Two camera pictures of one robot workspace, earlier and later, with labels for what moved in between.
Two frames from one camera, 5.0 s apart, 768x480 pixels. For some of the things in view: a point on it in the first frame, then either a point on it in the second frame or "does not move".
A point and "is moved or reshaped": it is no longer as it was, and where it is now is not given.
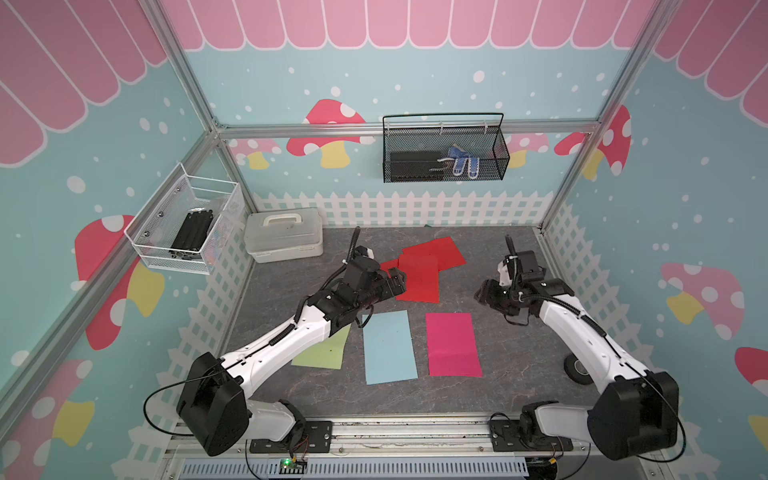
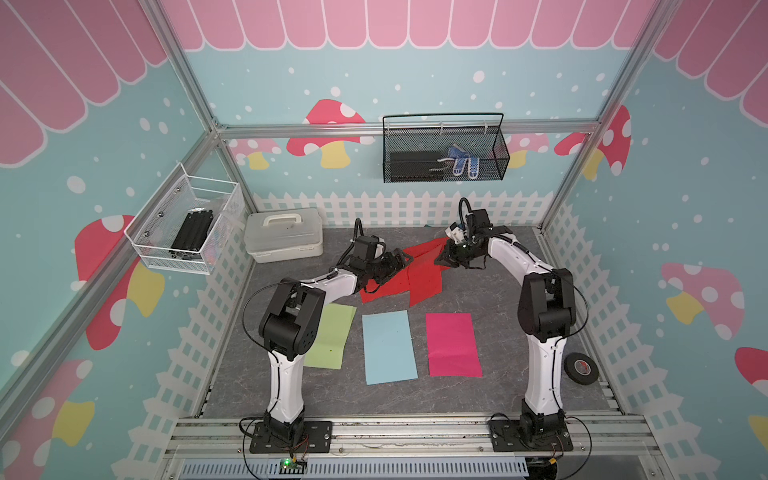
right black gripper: [486, 291] → [448, 255]
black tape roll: [574, 368] does not move
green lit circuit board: [290, 466] does not move
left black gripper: [387, 291] → [392, 268]
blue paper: [389, 348] does not move
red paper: [422, 278] is moved or reshaped
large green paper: [327, 355] does not move
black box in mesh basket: [415, 166] does not move
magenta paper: [452, 346] does not move
